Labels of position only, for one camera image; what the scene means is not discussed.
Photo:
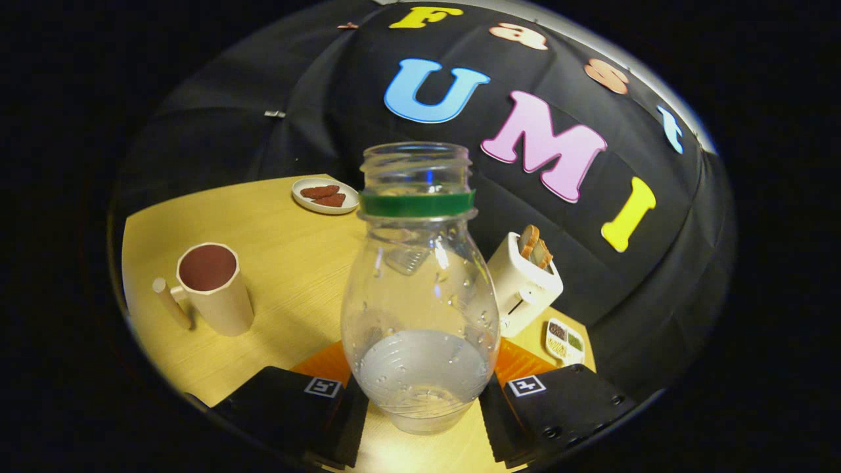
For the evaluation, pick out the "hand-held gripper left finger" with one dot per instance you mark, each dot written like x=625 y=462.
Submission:
x=348 y=427

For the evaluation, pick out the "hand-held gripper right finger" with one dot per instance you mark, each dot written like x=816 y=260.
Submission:
x=496 y=427

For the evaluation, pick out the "clear plastic juice bottle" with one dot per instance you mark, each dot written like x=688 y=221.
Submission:
x=420 y=295

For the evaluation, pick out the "white divided condiment dish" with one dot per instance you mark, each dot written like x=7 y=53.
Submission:
x=564 y=341

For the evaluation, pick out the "white toaster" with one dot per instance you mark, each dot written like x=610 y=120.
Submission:
x=525 y=292

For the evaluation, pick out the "clear glass mug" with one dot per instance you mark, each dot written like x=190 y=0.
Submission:
x=404 y=261

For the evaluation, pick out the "wooden table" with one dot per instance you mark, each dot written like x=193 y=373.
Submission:
x=282 y=263

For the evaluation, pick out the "brown sausage piece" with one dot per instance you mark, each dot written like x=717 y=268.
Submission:
x=320 y=191
x=332 y=200

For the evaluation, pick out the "white round plate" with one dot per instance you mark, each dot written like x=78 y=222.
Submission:
x=305 y=199

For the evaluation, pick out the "silver metal clip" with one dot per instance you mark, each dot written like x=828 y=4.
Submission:
x=275 y=113

